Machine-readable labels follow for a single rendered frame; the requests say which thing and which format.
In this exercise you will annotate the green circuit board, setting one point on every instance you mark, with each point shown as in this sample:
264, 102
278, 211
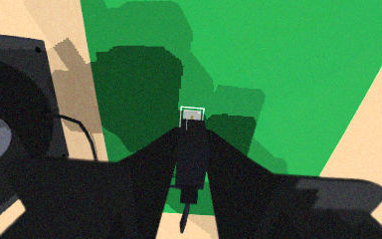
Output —
279, 80

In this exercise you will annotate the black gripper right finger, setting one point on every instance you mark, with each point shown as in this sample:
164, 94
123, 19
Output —
247, 198

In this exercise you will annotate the black cooling fan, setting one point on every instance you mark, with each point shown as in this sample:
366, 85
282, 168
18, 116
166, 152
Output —
26, 94

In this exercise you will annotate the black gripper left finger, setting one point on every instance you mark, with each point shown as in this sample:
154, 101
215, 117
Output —
135, 187

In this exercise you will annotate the black cable with plug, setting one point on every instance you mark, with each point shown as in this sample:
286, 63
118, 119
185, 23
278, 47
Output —
191, 163

